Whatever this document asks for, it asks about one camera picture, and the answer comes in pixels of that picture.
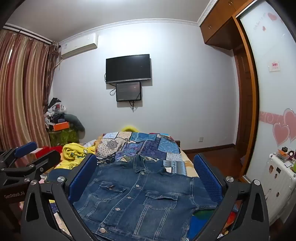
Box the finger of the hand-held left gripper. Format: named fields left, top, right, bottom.
left=0, top=141, right=38, bottom=169
left=0, top=150, right=62, bottom=184

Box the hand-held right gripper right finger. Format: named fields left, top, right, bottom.
left=193, top=153, right=270, bottom=241

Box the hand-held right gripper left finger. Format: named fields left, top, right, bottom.
left=21, top=153, right=100, bottom=241

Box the blue denim jacket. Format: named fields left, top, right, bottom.
left=73, top=154, right=218, bottom=241

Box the pile of mixed clothes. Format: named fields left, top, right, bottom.
left=44, top=97, right=85, bottom=139

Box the red cloth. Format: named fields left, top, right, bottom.
left=34, top=146, right=52, bottom=161

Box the orange beige bed sheet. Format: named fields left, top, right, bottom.
left=181, top=149, right=200, bottom=178

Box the yellow printed cloth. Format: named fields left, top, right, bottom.
left=53, top=139, right=102, bottom=173

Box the green patterned cloth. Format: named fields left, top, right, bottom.
left=49, top=128, right=79, bottom=147

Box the orange box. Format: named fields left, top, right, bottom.
left=52, top=121, right=70, bottom=131

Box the striped brown curtain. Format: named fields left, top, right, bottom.
left=0, top=29, right=59, bottom=154

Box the blue patchwork blanket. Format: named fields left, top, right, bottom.
left=94, top=131, right=188, bottom=177

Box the white stickered suitcase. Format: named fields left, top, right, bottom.
left=261, top=152, right=296, bottom=224

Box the white air conditioner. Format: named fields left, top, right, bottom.
left=60, top=33, right=99, bottom=59

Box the wooden overhead cabinet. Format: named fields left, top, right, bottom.
left=200, top=0, right=244, bottom=50

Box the small black wall monitor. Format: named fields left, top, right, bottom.
left=116, top=81, right=142, bottom=102

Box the black wall television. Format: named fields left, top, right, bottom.
left=105, top=54, right=152, bottom=84

